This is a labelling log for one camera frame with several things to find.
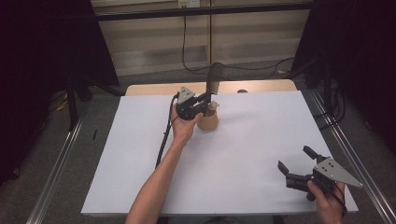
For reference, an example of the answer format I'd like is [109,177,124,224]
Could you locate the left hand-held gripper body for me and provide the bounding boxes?
[175,86,209,121]

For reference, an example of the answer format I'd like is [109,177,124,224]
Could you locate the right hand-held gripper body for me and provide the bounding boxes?
[305,157,364,203]

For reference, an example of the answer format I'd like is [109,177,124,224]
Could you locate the brown cup with figurine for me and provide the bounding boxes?
[196,100,220,132]

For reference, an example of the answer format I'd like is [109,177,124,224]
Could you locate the person's left hand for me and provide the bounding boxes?
[170,103,205,147]

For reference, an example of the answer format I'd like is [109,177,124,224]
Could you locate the person's right hand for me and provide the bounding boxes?
[306,180,347,224]

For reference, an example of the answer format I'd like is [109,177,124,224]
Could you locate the wooden table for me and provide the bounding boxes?
[125,78,298,97]

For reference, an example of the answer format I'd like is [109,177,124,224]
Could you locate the white table sheet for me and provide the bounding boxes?
[80,90,360,217]

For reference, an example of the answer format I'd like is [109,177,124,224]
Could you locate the black horizontal bar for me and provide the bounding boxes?
[94,2,314,22]

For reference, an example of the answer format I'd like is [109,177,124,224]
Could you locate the black curtain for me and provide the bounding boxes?
[0,0,121,186]
[291,0,396,155]

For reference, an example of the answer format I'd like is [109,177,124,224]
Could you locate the black metal stand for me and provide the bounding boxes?
[66,74,79,131]

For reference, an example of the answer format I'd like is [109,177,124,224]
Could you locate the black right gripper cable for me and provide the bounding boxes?
[321,178,348,218]

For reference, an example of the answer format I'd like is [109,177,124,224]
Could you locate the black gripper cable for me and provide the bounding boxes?
[321,178,348,218]
[154,92,181,170]

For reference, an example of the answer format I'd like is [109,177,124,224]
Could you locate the aluminium rail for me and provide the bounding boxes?
[310,91,396,224]
[25,116,86,224]

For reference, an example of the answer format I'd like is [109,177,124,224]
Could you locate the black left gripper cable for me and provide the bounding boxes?
[154,92,181,170]

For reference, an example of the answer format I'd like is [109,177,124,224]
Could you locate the bundle of black cables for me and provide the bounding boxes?
[313,78,347,131]

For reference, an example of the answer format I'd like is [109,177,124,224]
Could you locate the long black floor cable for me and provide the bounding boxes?
[181,15,295,81]

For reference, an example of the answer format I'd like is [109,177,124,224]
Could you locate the white wall outlet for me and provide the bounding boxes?
[177,0,201,9]

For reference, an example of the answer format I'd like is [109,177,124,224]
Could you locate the yellow cable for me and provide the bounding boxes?
[48,92,70,113]

